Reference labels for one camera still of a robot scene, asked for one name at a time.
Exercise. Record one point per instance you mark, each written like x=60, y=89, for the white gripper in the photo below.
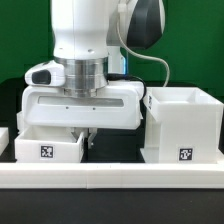
x=116, y=106

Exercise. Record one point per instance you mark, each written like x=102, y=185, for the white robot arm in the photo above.
x=76, y=88

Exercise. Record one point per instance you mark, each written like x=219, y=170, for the white U-shaped border fence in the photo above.
x=107, y=175

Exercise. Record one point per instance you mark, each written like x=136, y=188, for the white drawer box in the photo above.
x=20, y=123
x=48, y=145

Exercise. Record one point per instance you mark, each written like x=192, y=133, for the white front drawer box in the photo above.
x=48, y=145

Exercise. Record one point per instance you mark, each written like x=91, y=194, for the white drawer cabinet frame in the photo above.
x=182, y=126

